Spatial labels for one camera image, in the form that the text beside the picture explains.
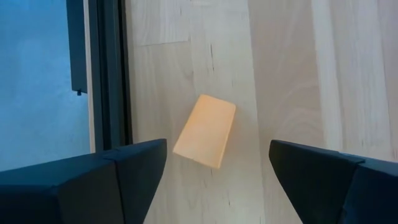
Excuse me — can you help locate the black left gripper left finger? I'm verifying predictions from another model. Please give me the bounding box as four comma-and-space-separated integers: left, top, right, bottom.
0, 138, 168, 224

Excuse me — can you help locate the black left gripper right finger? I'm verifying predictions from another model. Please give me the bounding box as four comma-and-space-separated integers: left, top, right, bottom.
269, 139, 398, 224

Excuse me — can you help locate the orange triangular block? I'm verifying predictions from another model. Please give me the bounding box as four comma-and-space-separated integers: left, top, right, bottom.
172, 94, 237, 170

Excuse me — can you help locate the black rectangular panel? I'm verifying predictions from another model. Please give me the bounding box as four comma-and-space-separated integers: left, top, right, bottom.
65, 0, 89, 96

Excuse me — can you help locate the black aluminium table frame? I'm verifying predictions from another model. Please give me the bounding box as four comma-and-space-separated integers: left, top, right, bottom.
88, 0, 134, 153

